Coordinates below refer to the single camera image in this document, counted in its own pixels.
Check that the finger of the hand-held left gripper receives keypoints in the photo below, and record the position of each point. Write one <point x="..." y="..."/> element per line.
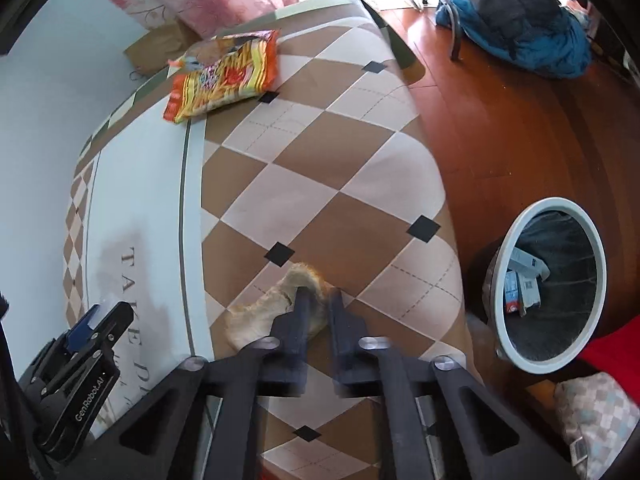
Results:
<point x="82" y="332"/>
<point x="117" y="320"/>

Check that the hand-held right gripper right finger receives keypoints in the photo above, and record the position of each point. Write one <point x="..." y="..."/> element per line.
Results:
<point x="350" y="355"/>

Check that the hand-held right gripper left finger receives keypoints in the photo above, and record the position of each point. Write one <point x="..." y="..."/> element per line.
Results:
<point x="290" y="350"/>

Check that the fruit peel piece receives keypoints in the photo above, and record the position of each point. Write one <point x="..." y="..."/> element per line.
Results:
<point x="250" y="320"/>

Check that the blue white red carton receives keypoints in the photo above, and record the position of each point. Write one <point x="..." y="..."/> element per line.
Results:
<point x="512" y="295"/>

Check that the white-rimmed trash bin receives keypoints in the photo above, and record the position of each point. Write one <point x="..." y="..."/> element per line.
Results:
<point x="550" y="340"/>

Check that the long white box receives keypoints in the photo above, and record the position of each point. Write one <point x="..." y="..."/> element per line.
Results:
<point x="530" y="261"/>

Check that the checkered brown tablecloth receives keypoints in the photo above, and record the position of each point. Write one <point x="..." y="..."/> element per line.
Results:
<point x="325" y="160"/>

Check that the checkered pastel cushion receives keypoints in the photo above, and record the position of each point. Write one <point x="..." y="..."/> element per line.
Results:
<point x="597" y="420"/>

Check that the red cloth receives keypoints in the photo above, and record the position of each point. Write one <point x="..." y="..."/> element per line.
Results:
<point x="612" y="352"/>

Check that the orange noodle packet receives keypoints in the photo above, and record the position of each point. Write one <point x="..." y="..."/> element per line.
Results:
<point x="225" y="75"/>

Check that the brown paper bag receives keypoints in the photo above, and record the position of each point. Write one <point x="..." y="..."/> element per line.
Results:
<point x="155" y="50"/>

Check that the black clothes rack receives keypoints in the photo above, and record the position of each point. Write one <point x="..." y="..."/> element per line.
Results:
<point x="452" y="25"/>

